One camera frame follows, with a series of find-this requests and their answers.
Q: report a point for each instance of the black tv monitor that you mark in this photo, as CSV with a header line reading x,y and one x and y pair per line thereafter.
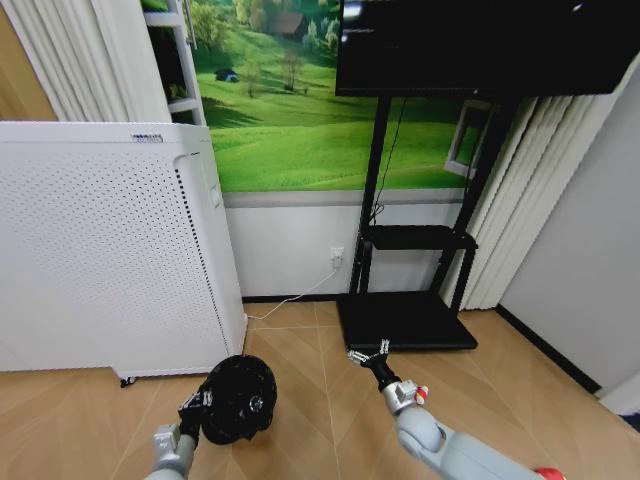
x,y
475,45

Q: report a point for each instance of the white perforated air purifier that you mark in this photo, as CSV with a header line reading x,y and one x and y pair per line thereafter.
x,y
100,250

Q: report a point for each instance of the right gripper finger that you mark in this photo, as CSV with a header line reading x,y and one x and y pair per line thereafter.
x,y
384,347
360,358

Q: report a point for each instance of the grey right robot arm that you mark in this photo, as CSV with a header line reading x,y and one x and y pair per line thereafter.
x,y
440,440

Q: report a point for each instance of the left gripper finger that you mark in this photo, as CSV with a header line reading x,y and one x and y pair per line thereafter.
x,y
197,401

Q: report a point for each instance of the white wall socket with plug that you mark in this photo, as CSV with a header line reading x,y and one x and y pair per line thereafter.
x,y
337,257

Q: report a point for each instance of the black tv stand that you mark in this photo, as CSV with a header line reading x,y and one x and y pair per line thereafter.
x,y
405,320

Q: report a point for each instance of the white pleated curtain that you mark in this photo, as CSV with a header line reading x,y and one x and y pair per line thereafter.
x,y
525,200
85,55

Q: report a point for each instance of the green landscape wall poster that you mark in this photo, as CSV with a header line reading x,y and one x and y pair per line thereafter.
x,y
300,125

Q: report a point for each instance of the black stand shelf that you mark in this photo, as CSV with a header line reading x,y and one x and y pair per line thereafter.
x,y
420,237

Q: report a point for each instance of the black mesh trash bin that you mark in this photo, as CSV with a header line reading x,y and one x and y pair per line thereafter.
x,y
240,395

